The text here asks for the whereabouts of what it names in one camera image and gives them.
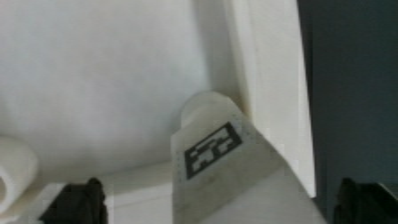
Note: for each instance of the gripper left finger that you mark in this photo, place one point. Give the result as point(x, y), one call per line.
point(79, 208)

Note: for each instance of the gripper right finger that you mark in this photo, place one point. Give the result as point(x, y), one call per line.
point(367, 203)

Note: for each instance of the white table leg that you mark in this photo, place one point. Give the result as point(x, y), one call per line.
point(235, 185)

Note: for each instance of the white square table top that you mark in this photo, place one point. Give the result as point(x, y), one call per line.
point(106, 62)

